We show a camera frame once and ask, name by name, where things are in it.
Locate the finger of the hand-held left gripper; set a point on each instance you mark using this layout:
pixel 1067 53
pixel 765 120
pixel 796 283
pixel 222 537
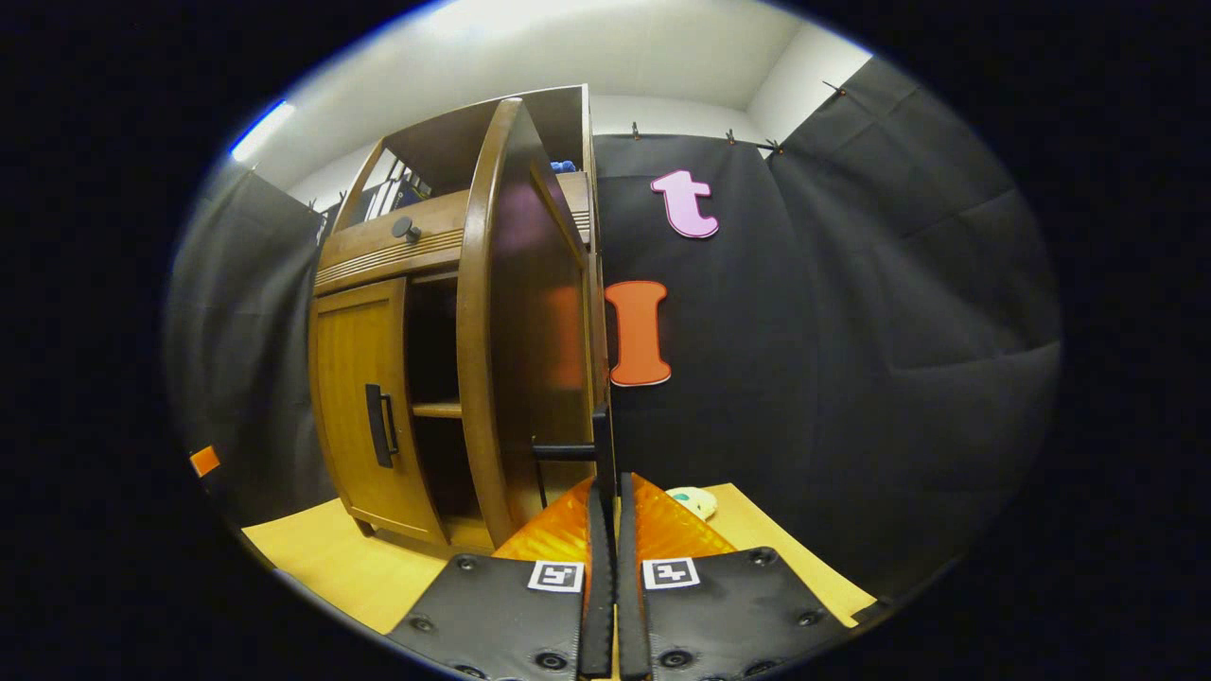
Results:
pixel 204 461

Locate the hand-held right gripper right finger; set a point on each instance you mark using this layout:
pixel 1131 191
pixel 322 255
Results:
pixel 630 615

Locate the round black drawer knob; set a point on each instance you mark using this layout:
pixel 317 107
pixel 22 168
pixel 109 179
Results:
pixel 407 228

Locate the wooden cabinet drawer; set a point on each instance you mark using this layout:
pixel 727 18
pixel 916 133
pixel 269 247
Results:
pixel 378 251

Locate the wooden double-door shoe cabinet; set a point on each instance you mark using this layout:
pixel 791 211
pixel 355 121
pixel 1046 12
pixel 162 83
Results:
pixel 454 142

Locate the black backdrop cloth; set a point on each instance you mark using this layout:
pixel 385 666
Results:
pixel 851 331

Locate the wooden shoe cabinet door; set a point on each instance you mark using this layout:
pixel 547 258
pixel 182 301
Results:
pixel 345 378
pixel 530 312

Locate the wooden inner shelf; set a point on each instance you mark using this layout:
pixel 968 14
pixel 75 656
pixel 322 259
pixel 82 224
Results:
pixel 437 410

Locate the small white green object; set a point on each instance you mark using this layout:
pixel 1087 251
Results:
pixel 693 502

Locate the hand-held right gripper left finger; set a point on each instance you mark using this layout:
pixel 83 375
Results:
pixel 598 605

